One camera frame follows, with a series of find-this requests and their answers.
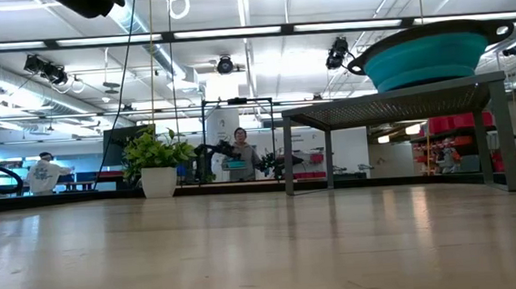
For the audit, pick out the person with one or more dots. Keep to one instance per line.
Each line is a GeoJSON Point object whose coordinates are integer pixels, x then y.
{"type": "Point", "coordinates": [244, 159]}
{"type": "Point", "coordinates": [44, 175]}

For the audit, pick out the black ceiling camera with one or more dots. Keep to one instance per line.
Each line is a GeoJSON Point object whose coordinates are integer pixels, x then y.
{"type": "Point", "coordinates": [45, 68]}
{"type": "Point", "coordinates": [225, 65]}
{"type": "Point", "coordinates": [337, 53]}
{"type": "Point", "coordinates": [513, 49]}

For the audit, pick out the red storage bin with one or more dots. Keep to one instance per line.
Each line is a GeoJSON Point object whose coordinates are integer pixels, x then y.
{"type": "Point", "coordinates": [441, 125]}
{"type": "Point", "coordinates": [463, 120]}

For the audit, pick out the green plant white pot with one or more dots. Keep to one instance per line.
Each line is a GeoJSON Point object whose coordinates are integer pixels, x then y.
{"type": "Point", "coordinates": [157, 165]}

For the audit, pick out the small teal bowl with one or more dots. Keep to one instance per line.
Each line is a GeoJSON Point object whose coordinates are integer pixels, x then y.
{"type": "Point", "coordinates": [234, 164]}

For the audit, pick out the black background robot arm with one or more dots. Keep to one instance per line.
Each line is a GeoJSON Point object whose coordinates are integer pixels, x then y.
{"type": "Point", "coordinates": [215, 148]}
{"type": "Point", "coordinates": [280, 165]}

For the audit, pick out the blue collapsible bowl black rim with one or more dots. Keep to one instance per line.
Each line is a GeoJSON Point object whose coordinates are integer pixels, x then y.
{"type": "Point", "coordinates": [429, 57]}

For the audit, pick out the black monitor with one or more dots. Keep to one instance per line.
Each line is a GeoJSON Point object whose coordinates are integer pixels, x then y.
{"type": "Point", "coordinates": [117, 147]}

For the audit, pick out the silver air duct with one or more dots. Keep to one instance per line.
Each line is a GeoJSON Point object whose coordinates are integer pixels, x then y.
{"type": "Point", "coordinates": [4, 89]}

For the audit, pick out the black overhead frame beam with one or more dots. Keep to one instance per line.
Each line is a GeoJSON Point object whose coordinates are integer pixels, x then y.
{"type": "Point", "coordinates": [50, 43]}

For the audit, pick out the grey perforated metal stand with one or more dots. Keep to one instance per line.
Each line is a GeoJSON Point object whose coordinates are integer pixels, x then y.
{"type": "Point", "coordinates": [396, 105]}

